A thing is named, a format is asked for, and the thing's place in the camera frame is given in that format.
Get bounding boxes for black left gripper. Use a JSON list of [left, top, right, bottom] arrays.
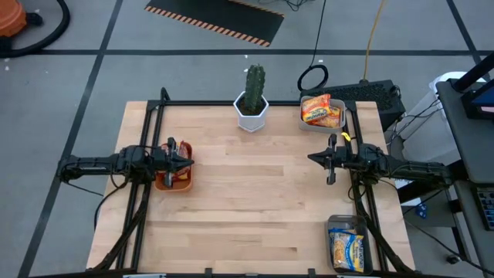
[[152, 136, 195, 190]]

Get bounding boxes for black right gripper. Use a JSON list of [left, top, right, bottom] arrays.
[[307, 133, 360, 186]]

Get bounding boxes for red beef ramen pack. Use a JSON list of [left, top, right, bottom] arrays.
[[169, 141, 193, 182]]

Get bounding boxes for blue soy sauce ramen pack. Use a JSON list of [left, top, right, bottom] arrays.
[[328, 227, 366, 273]]

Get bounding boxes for orange plastic bin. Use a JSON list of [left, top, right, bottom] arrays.
[[154, 141, 194, 193]]

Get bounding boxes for light grey plastic bin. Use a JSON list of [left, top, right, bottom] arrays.
[[298, 95, 347, 134]]

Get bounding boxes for dark grey plastic bin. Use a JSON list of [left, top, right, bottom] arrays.
[[327, 215, 374, 276]]

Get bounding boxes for white hexagonal plant pot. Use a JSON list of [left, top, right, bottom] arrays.
[[232, 90, 270, 134]]

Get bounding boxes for white paper sheet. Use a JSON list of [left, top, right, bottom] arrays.
[[393, 164, 424, 208]]

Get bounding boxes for green cactus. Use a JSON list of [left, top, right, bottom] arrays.
[[244, 63, 267, 114]]

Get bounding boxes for white translucent container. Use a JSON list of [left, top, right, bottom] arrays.
[[401, 71, 487, 168]]

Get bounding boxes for black hazard-striped floor mat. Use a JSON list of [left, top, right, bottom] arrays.
[[144, 0, 286, 49]]

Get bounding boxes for grey desk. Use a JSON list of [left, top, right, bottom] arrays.
[[397, 52, 494, 278]]

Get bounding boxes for black monitor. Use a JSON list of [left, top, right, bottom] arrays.
[[461, 87, 494, 120]]

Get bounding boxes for black keyboard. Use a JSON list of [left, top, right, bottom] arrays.
[[476, 186, 494, 232]]

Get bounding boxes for orange shop vacuum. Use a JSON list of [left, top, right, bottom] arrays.
[[0, 0, 44, 53]]

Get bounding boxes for black aluminium table frame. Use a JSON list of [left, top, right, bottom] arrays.
[[86, 86, 416, 278]]

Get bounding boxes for black floor cable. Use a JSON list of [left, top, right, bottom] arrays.
[[93, 179, 130, 232]]

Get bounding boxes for black hanging cable with coil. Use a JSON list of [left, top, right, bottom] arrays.
[[296, 0, 330, 93]]

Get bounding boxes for yellow hanging cable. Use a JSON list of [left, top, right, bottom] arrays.
[[362, 0, 387, 83]]

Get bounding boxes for tangled black floor cables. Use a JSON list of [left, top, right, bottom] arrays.
[[257, 0, 310, 12]]

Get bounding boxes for black vacuum hose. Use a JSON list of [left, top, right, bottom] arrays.
[[0, 0, 72, 59]]

